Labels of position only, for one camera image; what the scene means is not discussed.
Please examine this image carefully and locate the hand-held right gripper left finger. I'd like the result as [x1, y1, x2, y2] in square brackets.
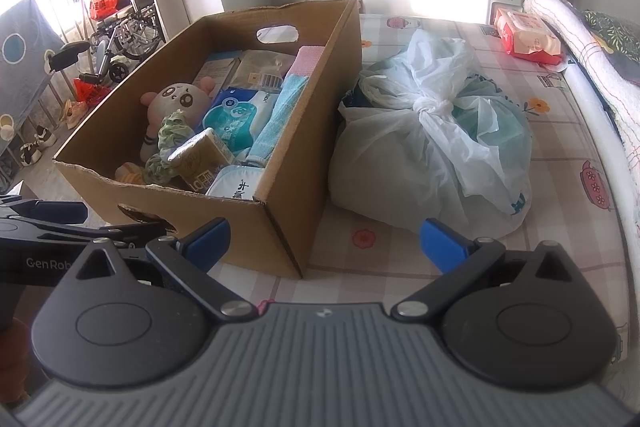
[75, 217, 253, 321]

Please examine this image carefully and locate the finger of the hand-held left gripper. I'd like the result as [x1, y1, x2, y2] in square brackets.
[0, 219, 173, 253]
[0, 198, 89, 228]

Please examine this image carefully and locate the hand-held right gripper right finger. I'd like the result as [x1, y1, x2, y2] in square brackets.
[391, 218, 576, 321]

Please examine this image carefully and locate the white yogurt cup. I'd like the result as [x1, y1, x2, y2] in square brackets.
[205, 164, 266, 202]

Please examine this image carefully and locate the gold tissue packet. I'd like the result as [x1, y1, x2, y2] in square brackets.
[167, 128, 236, 194]

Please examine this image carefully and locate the orange striped cloth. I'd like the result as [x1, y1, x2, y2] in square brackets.
[115, 162, 151, 185]

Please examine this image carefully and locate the green white scrunchie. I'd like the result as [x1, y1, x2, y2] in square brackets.
[142, 112, 196, 185]

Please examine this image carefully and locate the blue tissue packet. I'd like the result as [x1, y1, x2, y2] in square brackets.
[202, 86, 281, 158]

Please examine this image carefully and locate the blue checked towel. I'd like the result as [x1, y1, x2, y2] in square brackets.
[246, 73, 310, 168]

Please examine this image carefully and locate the pink plush doll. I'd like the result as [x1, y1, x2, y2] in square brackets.
[140, 77, 217, 162]

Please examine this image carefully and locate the brown cardboard box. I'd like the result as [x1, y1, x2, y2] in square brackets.
[52, 0, 363, 279]

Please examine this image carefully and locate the blue white carton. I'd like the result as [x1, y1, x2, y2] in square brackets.
[192, 56, 243, 90]

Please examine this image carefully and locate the pink waffle cloth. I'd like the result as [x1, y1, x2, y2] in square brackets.
[290, 46, 326, 78]

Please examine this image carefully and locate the person's left hand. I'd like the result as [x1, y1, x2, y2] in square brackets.
[0, 319, 31, 378]

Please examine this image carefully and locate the white tied plastic bag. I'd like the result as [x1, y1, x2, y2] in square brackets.
[327, 28, 533, 233]

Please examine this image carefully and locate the grey cloth with circles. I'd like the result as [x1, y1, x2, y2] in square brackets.
[0, 0, 66, 142]

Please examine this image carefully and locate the wheelchair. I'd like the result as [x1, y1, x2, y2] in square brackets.
[47, 0, 166, 82]

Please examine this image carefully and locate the red wet wipes pack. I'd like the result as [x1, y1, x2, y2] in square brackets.
[492, 6, 565, 66]

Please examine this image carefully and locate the white plaid blanket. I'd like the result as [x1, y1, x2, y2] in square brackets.
[522, 0, 640, 228]

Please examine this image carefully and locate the white water dispenser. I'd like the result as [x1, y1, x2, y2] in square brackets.
[487, 0, 526, 25]

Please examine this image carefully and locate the grey blanket yellow print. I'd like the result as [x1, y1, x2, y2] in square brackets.
[600, 52, 640, 118]

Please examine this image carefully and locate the green floral pillow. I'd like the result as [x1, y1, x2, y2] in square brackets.
[582, 9, 640, 58]

